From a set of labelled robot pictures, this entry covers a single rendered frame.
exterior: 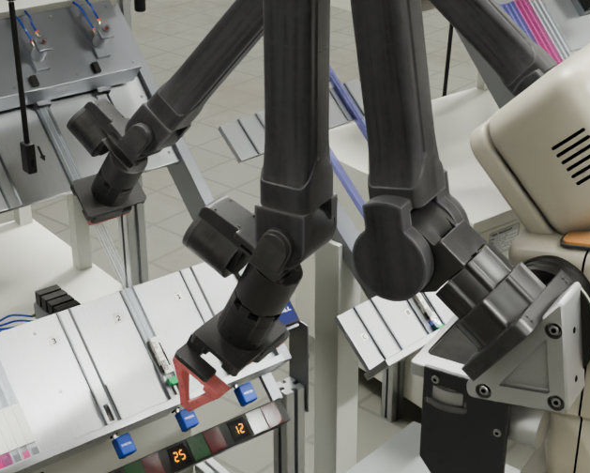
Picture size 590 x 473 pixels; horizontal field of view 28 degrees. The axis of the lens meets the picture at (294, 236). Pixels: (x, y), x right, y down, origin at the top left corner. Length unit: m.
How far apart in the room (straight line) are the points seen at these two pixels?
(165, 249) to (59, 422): 2.17
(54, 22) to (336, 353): 0.76
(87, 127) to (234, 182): 2.65
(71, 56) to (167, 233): 2.09
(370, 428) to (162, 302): 1.23
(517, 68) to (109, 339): 0.75
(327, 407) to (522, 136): 1.16
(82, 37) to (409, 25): 1.01
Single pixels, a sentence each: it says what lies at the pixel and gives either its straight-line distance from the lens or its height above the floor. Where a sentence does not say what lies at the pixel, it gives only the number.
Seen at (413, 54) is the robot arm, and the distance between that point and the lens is 1.05.
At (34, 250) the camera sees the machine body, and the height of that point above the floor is 0.62.
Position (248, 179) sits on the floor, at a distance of 4.38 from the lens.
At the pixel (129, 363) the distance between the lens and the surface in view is 1.82.
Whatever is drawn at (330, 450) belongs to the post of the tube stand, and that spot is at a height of 0.38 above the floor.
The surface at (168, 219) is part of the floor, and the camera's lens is 4.09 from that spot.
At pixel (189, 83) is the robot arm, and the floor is 1.21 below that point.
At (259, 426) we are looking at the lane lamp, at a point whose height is 0.65.
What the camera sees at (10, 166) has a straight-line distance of 1.90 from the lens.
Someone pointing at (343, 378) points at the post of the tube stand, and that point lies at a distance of 2.20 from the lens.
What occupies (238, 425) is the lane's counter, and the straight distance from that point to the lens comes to 1.86.
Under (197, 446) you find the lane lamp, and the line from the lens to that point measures 1.83.
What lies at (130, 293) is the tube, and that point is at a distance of 1.84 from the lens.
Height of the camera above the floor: 1.74
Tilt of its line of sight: 26 degrees down
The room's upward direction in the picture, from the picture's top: straight up
